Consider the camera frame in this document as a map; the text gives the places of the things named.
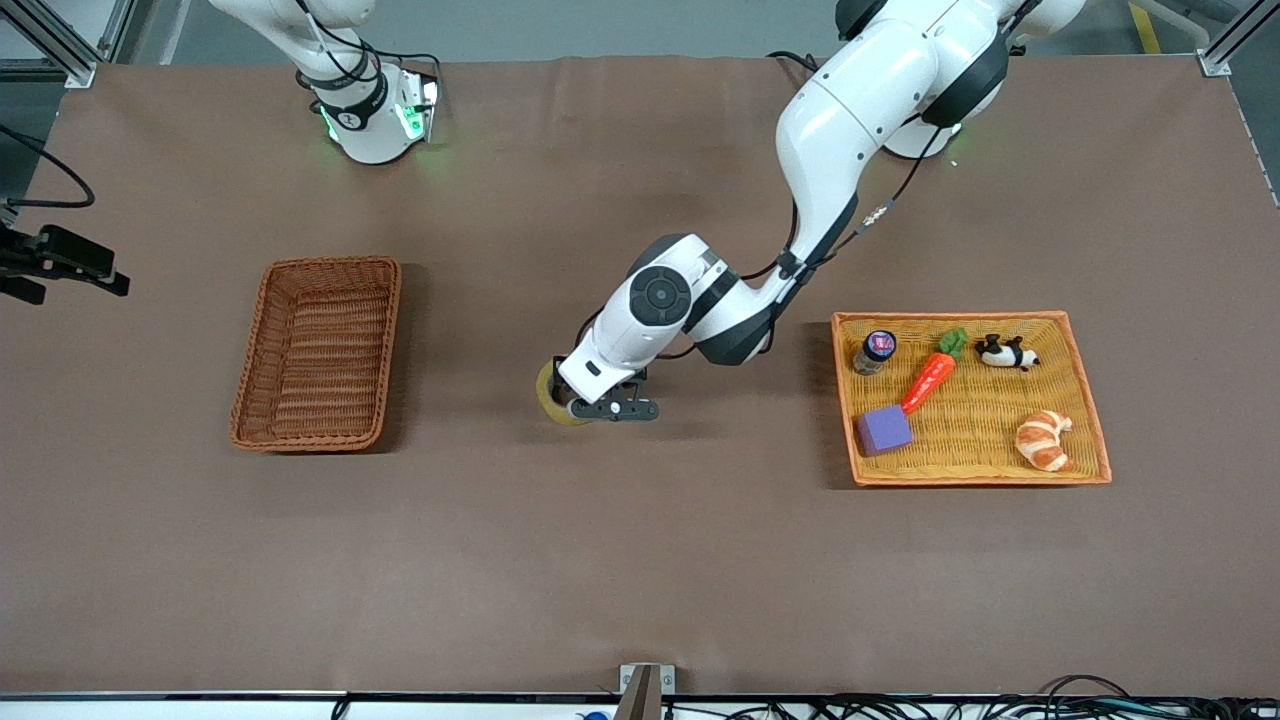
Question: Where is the orange toy carrot green top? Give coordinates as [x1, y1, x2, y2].
[900, 327, 970, 416]

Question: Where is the black cable bundle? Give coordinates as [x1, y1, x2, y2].
[660, 675, 1280, 720]

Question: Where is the yellow wicker tray orange rim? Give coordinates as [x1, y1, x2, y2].
[831, 311, 1113, 488]

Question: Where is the purple foam cube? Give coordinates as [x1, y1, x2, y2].
[856, 405, 914, 458]

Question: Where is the large table cover cloth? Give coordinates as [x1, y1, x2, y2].
[0, 55, 1280, 697]

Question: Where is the aluminium frame post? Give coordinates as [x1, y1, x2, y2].
[1140, 0, 1280, 77]
[0, 0, 97, 89]

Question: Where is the black white panda toy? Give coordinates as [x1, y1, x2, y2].
[975, 334, 1041, 372]

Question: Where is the yellow adhesive tape roll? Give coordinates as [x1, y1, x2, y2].
[535, 357, 593, 428]

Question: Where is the small jar blue lid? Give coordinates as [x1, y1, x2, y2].
[853, 330, 898, 377]

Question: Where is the black right base cable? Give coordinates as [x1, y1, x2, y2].
[365, 45, 443, 86]

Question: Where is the brown wicker basket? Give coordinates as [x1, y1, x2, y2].
[229, 256, 403, 454]

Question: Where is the metal table edge bracket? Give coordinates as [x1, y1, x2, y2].
[619, 663, 677, 720]

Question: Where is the toy croissant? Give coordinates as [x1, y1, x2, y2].
[1015, 409, 1076, 473]

